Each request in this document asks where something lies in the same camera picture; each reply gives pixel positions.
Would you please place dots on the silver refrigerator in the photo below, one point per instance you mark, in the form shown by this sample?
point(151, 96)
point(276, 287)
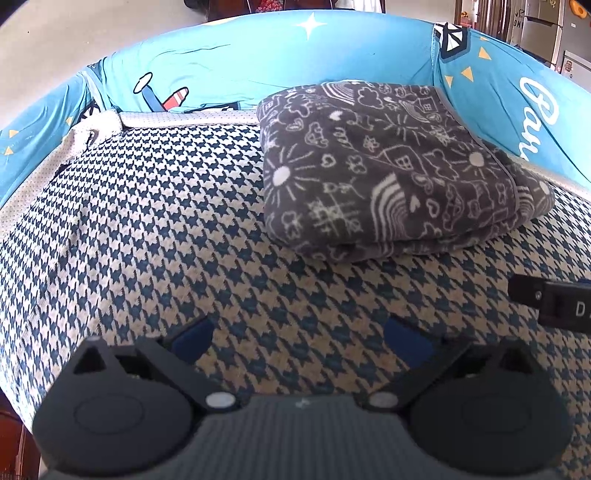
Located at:
point(535, 25)

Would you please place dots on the brown door frame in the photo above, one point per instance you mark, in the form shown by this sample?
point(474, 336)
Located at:
point(461, 14)

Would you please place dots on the grey patterned fleece jacket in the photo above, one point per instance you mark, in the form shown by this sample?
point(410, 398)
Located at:
point(392, 170)

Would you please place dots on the brown chairs with clothes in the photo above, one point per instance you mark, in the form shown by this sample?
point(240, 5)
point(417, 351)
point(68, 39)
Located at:
point(198, 3)

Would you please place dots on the blue printed sofa cover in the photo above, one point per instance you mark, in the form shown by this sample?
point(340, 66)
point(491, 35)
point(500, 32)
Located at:
point(277, 60)

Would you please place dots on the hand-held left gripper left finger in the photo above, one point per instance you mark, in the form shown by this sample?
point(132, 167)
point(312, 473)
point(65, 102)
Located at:
point(194, 339)

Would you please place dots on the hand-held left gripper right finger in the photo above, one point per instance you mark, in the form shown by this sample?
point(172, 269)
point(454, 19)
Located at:
point(406, 341)

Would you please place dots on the red floral cushion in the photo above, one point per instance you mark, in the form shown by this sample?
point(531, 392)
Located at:
point(268, 4)

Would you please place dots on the houndstooth sofa seat cover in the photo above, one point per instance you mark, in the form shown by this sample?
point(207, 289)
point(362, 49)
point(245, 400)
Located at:
point(161, 240)

